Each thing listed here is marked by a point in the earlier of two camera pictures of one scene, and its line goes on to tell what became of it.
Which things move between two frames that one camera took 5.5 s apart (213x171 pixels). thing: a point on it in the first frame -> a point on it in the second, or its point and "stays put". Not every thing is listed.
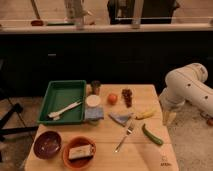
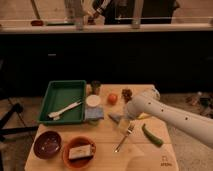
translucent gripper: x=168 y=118 -> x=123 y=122
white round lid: x=93 y=100 stays put
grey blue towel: x=122 y=119 stays put
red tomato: x=112 y=99 stays put
